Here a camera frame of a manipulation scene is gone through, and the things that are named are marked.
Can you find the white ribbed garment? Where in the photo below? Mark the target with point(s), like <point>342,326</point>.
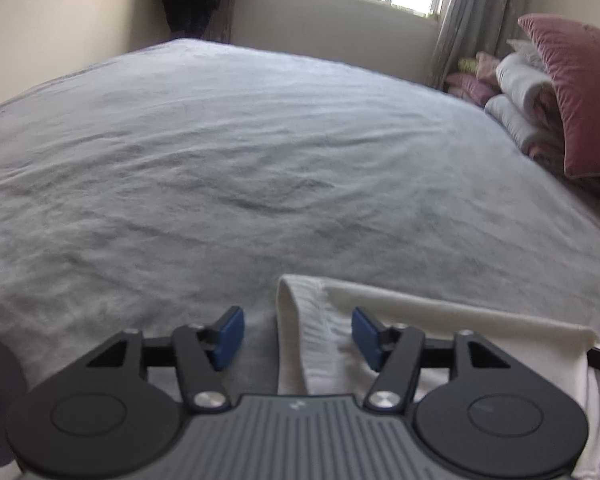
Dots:
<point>455,321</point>

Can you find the white folded blanket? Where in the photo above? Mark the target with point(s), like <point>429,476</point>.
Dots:
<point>517,122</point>
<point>522,80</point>

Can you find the pink velvet pillow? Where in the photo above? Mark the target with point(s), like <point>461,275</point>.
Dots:
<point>577,95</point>

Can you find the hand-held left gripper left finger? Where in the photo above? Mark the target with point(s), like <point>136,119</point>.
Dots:
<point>230,336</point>

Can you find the pink folded bedding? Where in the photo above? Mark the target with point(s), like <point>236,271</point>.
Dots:
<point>472,87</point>

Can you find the grey bed blanket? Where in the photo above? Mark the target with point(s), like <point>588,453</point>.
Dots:
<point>230,185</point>

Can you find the grey patterned curtain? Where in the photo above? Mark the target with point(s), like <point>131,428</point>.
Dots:
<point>472,20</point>

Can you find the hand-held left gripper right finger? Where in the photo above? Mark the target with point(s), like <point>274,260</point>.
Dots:
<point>367,337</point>

